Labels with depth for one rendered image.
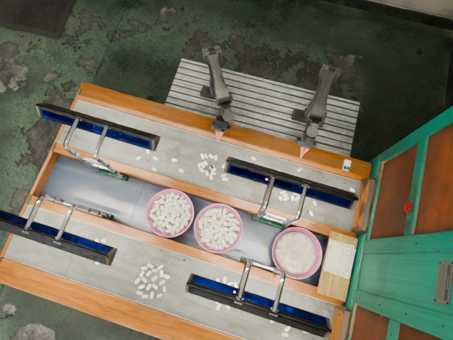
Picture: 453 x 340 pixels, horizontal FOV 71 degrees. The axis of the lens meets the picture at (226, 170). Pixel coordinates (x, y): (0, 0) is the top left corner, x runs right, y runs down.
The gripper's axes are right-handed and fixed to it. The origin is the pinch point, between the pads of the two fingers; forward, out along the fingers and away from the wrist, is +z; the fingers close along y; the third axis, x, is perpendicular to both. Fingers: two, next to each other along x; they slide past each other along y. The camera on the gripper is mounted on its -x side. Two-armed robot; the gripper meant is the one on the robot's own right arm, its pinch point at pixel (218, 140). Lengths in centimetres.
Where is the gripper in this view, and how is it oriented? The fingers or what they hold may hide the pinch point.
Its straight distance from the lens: 176.1
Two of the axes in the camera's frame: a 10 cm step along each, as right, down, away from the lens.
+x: 2.0, -4.0, 9.0
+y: 9.6, 2.8, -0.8
